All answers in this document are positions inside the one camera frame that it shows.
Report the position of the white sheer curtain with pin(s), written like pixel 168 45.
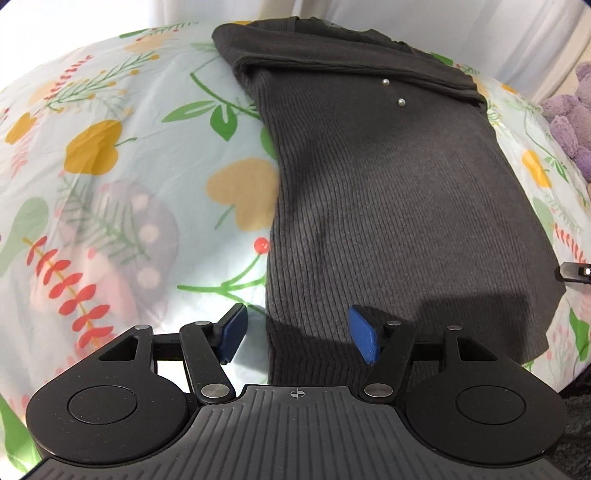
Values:
pixel 531 46

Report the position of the purple teddy bear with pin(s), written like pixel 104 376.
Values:
pixel 569 117

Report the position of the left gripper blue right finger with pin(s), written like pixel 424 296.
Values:
pixel 375 333

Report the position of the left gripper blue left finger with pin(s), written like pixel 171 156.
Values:
pixel 206 341

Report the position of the dark grey ribbed sweater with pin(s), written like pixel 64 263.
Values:
pixel 394 194

